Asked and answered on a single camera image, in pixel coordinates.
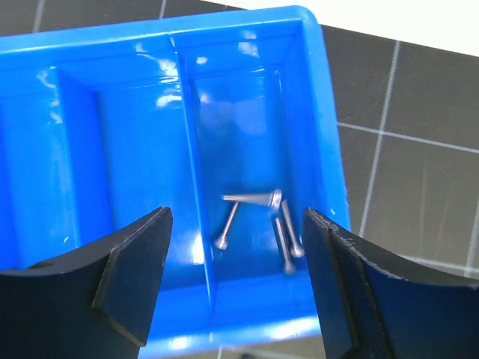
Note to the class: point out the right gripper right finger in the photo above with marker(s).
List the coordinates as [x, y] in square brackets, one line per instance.
[372, 303]

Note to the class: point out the blue plastic compartment bin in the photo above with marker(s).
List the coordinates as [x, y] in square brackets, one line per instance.
[102, 125]

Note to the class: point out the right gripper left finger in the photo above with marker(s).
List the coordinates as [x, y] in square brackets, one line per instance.
[96, 301]

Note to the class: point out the black grid cutting mat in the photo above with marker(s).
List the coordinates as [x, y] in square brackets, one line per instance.
[408, 118]

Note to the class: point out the lone silver screw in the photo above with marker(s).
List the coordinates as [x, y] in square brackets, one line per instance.
[270, 199]

